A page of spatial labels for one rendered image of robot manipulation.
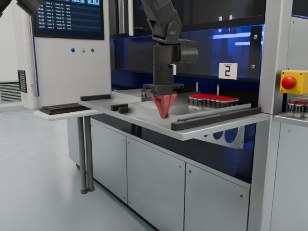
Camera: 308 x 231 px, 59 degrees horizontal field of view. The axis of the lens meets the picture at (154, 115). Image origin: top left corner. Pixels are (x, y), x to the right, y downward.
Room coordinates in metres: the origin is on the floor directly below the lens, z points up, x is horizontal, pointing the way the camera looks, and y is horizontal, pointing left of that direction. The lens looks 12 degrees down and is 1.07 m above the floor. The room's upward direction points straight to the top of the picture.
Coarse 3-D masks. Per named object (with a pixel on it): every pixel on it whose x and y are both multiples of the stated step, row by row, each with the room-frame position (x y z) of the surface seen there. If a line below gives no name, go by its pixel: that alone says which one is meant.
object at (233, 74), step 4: (220, 64) 1.08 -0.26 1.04; (224, 64) 1.07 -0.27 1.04; (228, 64) 1.05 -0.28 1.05; (232, 64) 1.04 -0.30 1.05; (236, 64) 1.02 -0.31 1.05; (220, 68) 1.08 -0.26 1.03; (224, 68) 1.07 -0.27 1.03; (228, 68) 1.05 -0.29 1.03; (232, 68) 1.04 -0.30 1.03; (236, 68) 1.02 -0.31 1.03; (220, 72) 1.08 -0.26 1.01; (224, 72) 1.07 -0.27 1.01; (228, 72) 1.05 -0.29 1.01; (232, 72) 1.04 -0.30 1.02; (236, 72) 1.02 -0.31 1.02; (220, 76) 1.08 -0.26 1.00; (224, 76) 1.07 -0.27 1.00; (232, 76) 1.04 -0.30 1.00; (236, 76) 1.02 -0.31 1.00
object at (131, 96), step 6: (120, 90) 1.30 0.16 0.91; (126, 90) 1.32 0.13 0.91; (132, 90) 1.35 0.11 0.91; (138, 90) 1.37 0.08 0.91; (144, 90) 1.39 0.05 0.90; (150, 90) 1.41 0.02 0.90; (114, 96) 1.24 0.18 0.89; (120, 96) 1.20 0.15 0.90; (126, 96) 1.16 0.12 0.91; (132, 96) 1.12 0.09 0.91; (138, 96) 1.33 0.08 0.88; (150, 96) 1.33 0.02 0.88; (180, 96) 1.19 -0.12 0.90; (126, 102) 1.16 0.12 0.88; (132, 102) 1.12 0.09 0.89
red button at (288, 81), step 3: (285, 78) 0.84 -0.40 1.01; (288, 78) 0.83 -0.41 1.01; (291, 78) 0.83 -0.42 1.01; (294, 78) 0.83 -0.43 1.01; (282, 81) 0.85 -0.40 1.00; (285, 81) 0.84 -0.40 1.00; (288, 81) 0.83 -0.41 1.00; (291, 81) 0.83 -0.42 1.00; (294, 81) 0.83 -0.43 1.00; (282, 84) 0.85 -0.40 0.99; (285, 84) 0.84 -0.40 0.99; (288, 84) 0.83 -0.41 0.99; (291, 84) 0.82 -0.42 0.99; (294, 84) 0.83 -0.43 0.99; (285, 87) 0.84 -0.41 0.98; (288, 87) 0.83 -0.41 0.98; (291, 87) 0.83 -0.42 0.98
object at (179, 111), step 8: (128, 104) 0.94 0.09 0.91; (136, 104) 0.95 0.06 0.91; (144, 104) 0.98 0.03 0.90; (152, 104) 1.00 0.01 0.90; (176, 104) 1.07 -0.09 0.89; (184, 104) 1.09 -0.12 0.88; (248, 104) 0.92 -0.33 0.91; (128, 112) 0.94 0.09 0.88; (136, 112) 0.90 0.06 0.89; (144, 112) 0.86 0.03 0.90; (152, 112) 0.82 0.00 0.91; (168, 112) 0.94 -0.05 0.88; (176, 112) 0.94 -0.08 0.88; (184, 112) 0.94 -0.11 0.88; (192, 112) 0.94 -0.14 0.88; (200, 112) 0.78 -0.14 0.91; (208, 112) 0.80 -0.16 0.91; (216, 112) 0.83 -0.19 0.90; (224, 112) 0.85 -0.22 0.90; (152, 120) 0.82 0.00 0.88; (160, 120) 0.79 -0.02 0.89; (168, 120) 0.76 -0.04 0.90; (176, 120) 0.73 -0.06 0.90; (184, 120) 0.75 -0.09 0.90
